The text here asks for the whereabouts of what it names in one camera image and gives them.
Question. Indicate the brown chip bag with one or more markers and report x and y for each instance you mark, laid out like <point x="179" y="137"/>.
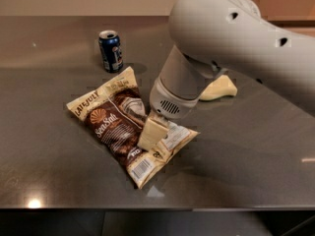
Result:
<point x="116" y="114"/>

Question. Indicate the blue soda can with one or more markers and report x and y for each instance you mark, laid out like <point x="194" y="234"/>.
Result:
<point x="109" y="44"/>

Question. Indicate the yellow sponge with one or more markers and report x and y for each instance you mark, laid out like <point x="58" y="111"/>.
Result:
<point x="223" y="86"/>

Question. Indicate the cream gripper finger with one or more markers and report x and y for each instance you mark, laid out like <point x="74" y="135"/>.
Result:
<point x="155" y="129"/>

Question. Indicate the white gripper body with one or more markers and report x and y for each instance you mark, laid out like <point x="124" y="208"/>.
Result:
<point x="168" y="102"/>

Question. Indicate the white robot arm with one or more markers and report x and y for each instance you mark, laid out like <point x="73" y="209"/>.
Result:
<point x="212" y="36"/>

